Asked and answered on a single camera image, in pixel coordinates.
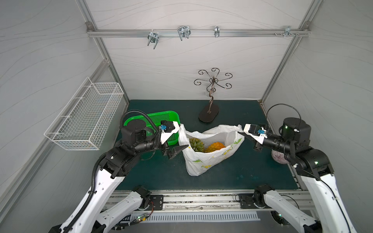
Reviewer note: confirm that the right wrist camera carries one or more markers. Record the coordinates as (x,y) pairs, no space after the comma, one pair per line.
(255,132)

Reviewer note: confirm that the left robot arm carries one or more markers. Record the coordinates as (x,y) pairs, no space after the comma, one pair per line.
(111,169)

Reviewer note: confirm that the ribbed clear glass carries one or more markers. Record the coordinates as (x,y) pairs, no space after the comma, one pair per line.
(279,157)

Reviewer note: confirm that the metal U-bolt hook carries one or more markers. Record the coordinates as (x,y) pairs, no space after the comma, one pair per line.
(184,32)

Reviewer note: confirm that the right metal hook clamp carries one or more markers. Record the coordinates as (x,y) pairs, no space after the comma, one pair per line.
(287,33)

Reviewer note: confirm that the metal U-bolt clamp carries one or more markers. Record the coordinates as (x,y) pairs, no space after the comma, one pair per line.
(153,38)

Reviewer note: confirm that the aluminium cross rail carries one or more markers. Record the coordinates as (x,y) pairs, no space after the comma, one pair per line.
(168,33)

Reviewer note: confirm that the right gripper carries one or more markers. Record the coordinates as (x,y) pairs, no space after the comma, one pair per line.
(259,144)

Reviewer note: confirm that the bronze scroll hanger stand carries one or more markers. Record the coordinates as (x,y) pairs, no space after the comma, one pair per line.
(211,110)

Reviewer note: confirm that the right controller board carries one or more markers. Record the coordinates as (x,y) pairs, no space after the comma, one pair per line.
(278,218)

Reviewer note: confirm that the left controller board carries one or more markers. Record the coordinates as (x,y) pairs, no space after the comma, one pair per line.
(140,218)

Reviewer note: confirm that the green plastic basket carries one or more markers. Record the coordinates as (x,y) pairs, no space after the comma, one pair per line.
(157,118)

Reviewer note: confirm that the controller board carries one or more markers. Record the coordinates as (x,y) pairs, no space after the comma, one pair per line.
(278,218)
(140,218)

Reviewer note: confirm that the white vented cable duct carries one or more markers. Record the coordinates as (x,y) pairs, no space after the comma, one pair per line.
(203,217)

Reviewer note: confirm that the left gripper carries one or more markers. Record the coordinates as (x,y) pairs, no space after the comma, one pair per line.
(165,148)

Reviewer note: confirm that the white wire basket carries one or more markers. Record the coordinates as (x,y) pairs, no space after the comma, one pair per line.
(84,121)

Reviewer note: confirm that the white plastic bag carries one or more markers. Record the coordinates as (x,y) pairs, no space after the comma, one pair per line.
(198,163)

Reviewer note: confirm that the green table mat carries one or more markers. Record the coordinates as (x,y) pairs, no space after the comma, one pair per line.
(246,169)

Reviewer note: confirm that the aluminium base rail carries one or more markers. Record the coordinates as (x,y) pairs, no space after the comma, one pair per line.
(221,200)

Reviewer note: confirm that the small metal bracket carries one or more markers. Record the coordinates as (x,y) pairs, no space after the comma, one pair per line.
(216,31)

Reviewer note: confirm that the pineapple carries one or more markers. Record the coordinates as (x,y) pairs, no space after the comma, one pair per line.
(197,145)
(214,147)

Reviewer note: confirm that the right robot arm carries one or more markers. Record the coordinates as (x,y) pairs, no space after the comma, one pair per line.
(315,170)

